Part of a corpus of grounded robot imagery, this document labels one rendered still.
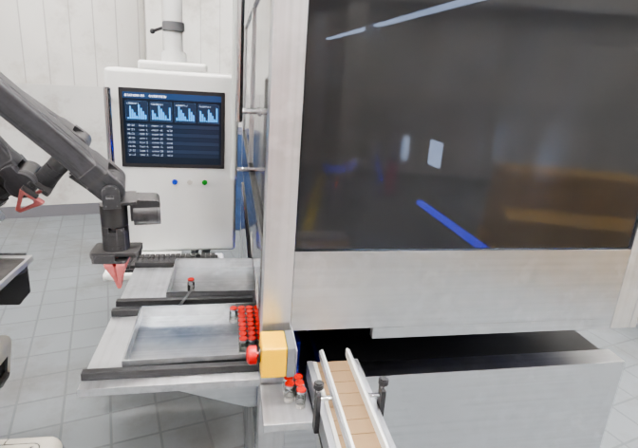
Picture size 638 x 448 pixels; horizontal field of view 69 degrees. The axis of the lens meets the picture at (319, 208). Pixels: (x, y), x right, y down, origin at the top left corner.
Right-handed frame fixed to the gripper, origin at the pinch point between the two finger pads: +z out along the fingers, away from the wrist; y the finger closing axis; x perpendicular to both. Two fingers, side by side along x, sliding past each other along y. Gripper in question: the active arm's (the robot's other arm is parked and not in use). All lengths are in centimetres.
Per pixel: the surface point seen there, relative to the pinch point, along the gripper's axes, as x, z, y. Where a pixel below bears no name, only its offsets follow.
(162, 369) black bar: -8.0, 18.3, 9.9
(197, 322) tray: 15.6, 20.1, 16.2
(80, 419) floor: 85, 107, -42
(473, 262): -12, -9, 82
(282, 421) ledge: -25.3, 20.7, 36.0
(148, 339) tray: 7.8, 19.9, 4.1
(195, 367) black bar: -8.0, 18.4, 17.1
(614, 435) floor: 48, 111, 207
